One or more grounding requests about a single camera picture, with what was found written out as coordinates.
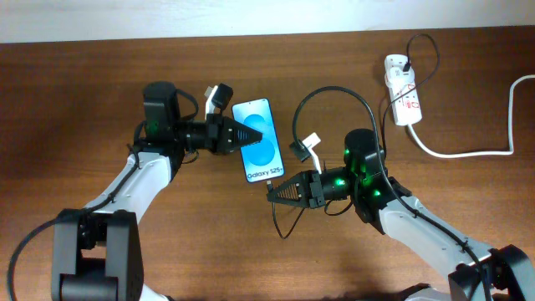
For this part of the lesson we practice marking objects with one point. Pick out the white power strip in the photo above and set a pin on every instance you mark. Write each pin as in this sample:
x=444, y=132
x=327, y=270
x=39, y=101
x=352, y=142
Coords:
x=405, y=102

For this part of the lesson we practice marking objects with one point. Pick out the blue Samsung smartphone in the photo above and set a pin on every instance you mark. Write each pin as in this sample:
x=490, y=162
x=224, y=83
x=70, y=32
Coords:
x=262, y=160

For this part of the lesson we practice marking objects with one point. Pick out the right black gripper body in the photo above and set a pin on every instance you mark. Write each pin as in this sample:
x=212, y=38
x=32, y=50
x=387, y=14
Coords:
x=317, y=187

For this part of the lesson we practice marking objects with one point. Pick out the white charger plug adapter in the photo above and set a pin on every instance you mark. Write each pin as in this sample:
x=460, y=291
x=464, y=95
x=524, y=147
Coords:
x=396, y=76

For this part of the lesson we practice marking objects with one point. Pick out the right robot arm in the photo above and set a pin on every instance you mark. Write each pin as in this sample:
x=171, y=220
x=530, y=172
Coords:
x=474, y=270

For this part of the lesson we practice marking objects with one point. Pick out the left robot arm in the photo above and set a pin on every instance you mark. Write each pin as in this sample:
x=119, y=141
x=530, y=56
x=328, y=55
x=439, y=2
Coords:
x=96, y=249

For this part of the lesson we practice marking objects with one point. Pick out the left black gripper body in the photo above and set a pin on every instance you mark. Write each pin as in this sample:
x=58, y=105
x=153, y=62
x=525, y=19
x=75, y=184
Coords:
x=213, y=127

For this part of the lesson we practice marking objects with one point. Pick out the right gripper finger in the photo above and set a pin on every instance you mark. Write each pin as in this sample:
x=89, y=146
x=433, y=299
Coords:
x=299, y=202
x=294, y=188

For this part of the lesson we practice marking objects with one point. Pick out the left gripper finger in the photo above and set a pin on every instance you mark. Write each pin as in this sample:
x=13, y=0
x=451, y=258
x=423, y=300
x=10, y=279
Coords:
x=237, y=148
x=238, y=132

